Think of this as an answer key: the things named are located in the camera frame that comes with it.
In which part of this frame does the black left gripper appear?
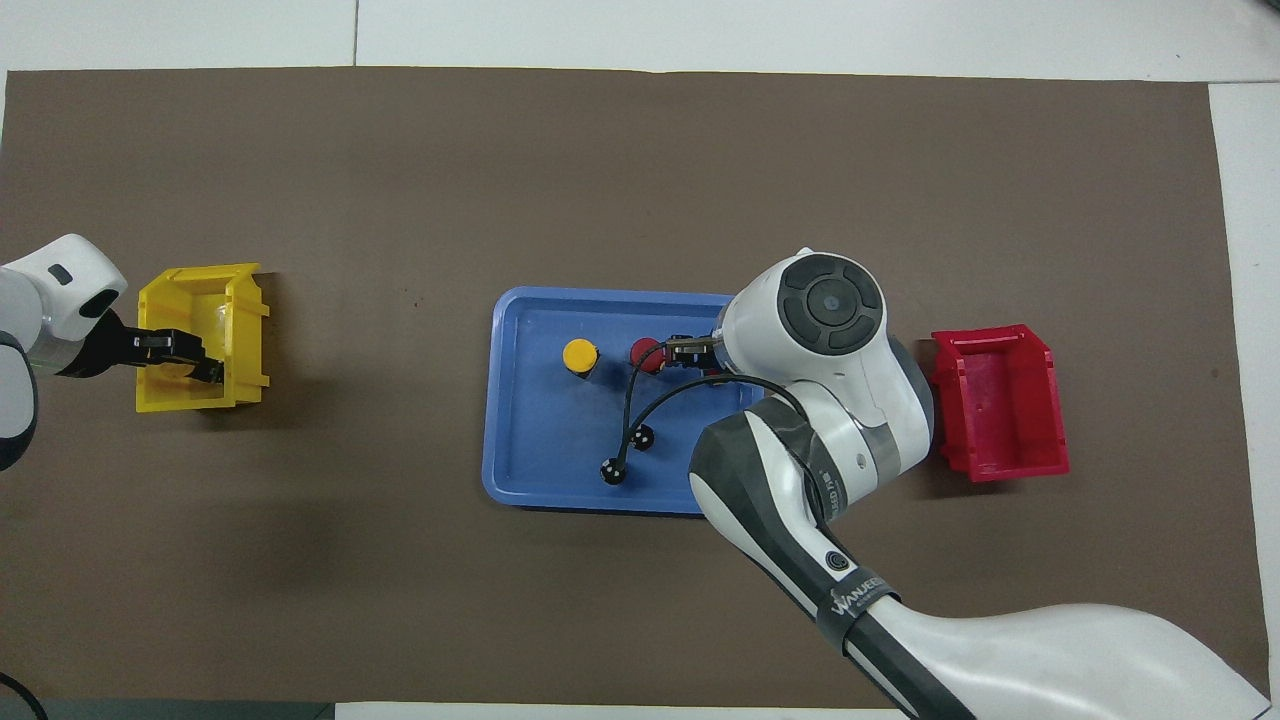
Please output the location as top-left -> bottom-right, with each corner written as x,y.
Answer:
98,318 -> 207,375

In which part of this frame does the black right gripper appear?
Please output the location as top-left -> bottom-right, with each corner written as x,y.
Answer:
666,334 -> 725,370

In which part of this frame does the blue plastic tray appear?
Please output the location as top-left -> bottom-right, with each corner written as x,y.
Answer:
481,286 -> 767,517

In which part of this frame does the yellow plastic bin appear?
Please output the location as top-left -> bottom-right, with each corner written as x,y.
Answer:
136,263 -> 271,414

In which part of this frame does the red plastic bin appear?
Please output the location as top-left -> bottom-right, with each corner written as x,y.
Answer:
930,323 -> 1070,484

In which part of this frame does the brown table mat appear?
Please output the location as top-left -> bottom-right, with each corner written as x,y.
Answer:
0,66 -> 1271,713

